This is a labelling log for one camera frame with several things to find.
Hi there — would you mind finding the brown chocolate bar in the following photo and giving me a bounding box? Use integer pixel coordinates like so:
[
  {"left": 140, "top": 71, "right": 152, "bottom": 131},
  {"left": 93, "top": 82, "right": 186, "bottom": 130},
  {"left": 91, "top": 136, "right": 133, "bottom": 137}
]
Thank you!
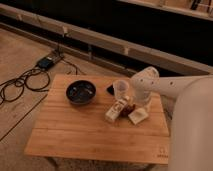
[{"left": 120, "top": 104, "right": 135, "bottom": 117}]

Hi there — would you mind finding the white sponge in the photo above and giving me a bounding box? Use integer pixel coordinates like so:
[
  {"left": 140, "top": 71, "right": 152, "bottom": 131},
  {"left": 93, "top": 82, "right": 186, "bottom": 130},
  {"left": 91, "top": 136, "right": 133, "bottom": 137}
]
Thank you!
[{"left": 128, "top": 108, "right": 149, "bottom": 124}]

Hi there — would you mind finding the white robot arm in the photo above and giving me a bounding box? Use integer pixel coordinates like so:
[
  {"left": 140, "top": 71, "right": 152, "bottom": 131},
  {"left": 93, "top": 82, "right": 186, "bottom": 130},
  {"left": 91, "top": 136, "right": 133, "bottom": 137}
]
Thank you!
[{"left": 130, "top": 67, "right": 213, "bottom": 171}]

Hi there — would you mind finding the black power strip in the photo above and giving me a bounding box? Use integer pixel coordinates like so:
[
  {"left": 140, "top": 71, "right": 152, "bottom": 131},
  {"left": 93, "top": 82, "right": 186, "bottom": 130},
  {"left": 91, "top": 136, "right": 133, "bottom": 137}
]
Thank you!
[{"left": 36, "top": 51, "right": 64, "bottom": 71}]

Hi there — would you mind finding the small black object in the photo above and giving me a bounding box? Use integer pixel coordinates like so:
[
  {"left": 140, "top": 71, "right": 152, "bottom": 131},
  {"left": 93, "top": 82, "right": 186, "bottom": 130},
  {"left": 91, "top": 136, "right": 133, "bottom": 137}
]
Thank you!
[{"left": 106, "top": 85, "right": 114, "bottom": 95}]

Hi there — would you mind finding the dark ceramic bowl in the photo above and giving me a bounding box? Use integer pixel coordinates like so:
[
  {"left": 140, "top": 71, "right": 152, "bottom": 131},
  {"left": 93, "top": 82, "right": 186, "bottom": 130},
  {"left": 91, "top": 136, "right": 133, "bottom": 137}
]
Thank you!
[{"left": 66, "top": 80, "right": 96, "bottom": 105}]

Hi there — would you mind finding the wooden table board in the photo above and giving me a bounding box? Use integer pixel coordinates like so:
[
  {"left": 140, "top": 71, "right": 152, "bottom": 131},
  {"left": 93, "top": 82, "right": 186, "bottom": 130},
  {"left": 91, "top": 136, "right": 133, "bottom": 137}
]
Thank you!
[{"left": 25, "top": 74, "right": 169, "bottom": 164}]

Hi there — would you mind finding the white milk carton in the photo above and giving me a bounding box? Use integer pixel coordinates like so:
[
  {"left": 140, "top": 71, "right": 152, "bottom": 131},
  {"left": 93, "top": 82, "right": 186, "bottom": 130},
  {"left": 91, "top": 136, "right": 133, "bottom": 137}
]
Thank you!
[{"left": 105, "top": 96, "right": 130, "bottom": 122}]

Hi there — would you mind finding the clear plastic cup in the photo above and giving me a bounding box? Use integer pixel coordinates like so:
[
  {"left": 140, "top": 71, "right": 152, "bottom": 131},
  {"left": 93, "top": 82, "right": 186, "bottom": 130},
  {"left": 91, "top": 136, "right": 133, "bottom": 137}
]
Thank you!
[{"left": 113, "top": 80, "right": 129, "bottom": 100}]

